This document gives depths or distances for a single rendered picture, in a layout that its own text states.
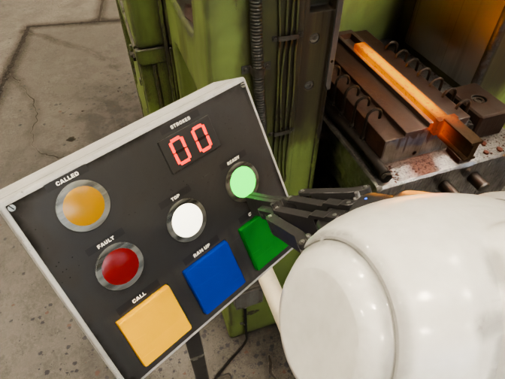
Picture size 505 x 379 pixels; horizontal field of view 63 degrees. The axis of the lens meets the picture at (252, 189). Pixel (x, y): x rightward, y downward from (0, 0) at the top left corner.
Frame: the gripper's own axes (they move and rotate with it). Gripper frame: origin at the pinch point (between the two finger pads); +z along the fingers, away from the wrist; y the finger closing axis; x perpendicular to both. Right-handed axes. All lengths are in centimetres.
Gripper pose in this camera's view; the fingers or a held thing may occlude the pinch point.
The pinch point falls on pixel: (267, 206)
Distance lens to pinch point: 56.9
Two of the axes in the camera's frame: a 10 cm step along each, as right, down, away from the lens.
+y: 7.1, -5.1, 4.8
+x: -3.5, -8.6, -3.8
